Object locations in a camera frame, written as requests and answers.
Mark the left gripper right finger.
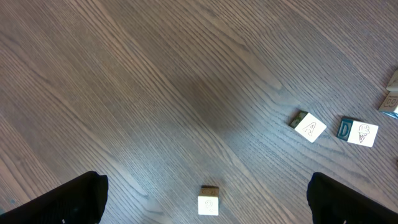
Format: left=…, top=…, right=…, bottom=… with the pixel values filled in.
left=307, top=172, right=397, bottom=224

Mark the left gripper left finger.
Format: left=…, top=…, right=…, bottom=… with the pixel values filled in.
left=1, top=171, right=109, bottom=224

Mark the wooden block text top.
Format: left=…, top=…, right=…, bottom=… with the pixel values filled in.
left=336, top=118, right=379, bottom=147

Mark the wooden block pencil picture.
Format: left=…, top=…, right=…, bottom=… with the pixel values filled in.
left=378, top=91, right=398, bottom=119

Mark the wooden block red picture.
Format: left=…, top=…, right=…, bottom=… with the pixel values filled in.
left=198, top=185, right=220, bottom=216

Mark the green letter wooden block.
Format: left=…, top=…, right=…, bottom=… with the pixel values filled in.
left=386, top=70, right=398, bottom=91

